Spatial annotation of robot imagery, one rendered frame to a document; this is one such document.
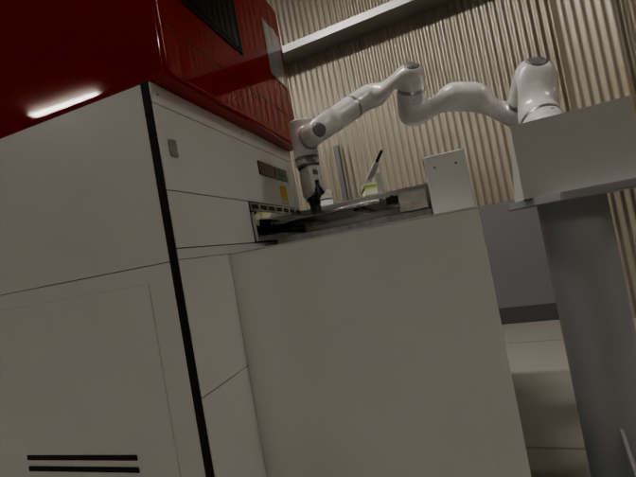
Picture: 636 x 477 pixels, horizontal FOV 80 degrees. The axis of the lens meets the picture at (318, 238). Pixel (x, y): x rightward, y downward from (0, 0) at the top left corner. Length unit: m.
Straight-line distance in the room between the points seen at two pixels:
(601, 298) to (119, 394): 1.18
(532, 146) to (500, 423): 0.67
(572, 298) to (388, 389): 0.54
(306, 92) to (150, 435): 3.07
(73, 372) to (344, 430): 0.67
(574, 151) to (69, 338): 1.32
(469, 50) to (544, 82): 2.00
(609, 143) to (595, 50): 2.14
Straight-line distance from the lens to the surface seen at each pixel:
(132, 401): 1.03
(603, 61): 3.26
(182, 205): 0.92
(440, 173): 0.95
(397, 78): 1.47
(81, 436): 1.18
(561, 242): 1.17
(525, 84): 1.43
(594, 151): 1.16
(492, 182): 3.15
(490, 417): 0.98
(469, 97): 1.48
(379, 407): 0.99
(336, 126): 1.30
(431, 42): 3.45
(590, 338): 1.21
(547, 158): 1.13
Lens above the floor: 0.78
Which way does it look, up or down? 2 degrees up
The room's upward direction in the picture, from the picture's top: 10 degrees counter-clockwise
